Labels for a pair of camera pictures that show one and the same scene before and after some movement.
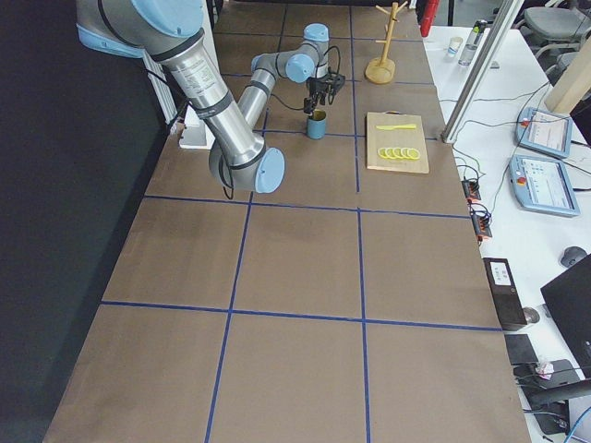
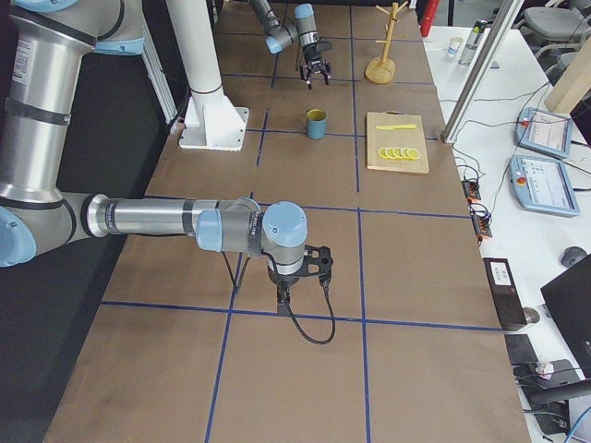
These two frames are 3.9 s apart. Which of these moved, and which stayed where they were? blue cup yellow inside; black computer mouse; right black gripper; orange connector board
Moved: right black gripper
Stayed: black computer mouse; orange connector board; blue cup yellow inside
